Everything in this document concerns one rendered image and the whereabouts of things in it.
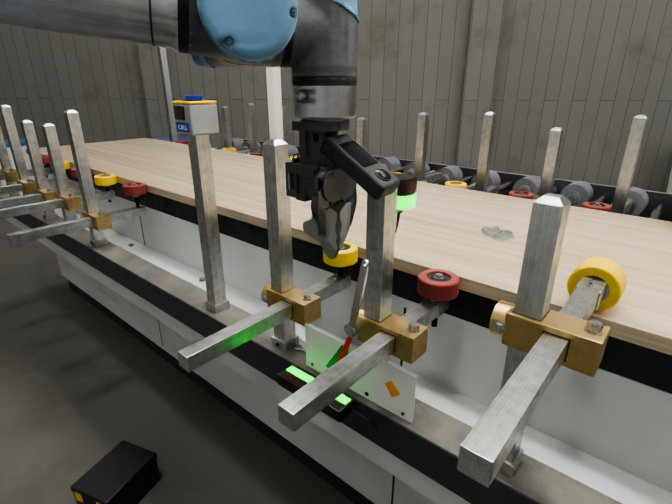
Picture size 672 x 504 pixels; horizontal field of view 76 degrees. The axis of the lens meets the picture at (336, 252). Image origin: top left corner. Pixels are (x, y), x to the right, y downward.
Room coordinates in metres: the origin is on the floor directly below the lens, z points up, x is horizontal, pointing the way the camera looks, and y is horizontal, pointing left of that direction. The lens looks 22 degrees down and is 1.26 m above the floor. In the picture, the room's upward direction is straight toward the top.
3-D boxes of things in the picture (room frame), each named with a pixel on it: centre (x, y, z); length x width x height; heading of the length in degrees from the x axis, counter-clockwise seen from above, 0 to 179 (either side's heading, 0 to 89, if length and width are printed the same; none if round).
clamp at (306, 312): (0.82, 0.10, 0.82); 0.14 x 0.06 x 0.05; 49
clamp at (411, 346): (0.66, -0.09, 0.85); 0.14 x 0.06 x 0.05; 49
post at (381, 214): (0.67, -0.07, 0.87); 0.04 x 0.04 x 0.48; 49
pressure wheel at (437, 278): (0.76, -0.20, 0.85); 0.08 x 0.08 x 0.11
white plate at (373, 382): (0.67, -0.04, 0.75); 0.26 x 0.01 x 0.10; 49
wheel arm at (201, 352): (0.77, 0.12, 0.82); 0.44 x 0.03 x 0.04; 139
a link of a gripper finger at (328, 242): (0.64, 0.03, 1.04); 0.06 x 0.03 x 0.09; 49
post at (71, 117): (1.48, 0.88, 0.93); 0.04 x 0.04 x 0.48; 49
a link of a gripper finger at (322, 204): (0.62, 0.02, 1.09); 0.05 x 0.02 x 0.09; 139
